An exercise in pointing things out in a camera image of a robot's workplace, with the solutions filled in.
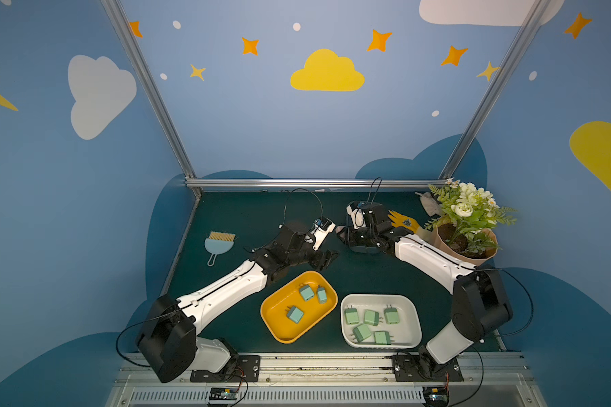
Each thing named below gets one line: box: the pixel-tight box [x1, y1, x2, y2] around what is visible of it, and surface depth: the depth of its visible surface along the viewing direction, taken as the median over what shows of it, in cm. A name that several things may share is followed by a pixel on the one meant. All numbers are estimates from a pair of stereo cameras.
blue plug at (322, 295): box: [317, 284, 328, 305], surface depth 88 cm
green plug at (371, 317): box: [363, 309, 384, 327], surface depth 85 cm
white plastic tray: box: [340, 293, 423, 350], surface depth 84 cm
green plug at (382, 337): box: [373, 330, 395, 346], surface depth 80 cm
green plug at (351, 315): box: [344, 305, 360, 325], surface depth 85 cm
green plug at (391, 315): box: [383, 304, 400, 325], surface depth 86 cm
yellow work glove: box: [386, 210, 420, 235], surface depth 109 cm
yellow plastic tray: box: [260, 270, 339, 344], surface depth 87 cm
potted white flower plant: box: [425, 179, 517, 266], surface depth 81 cm
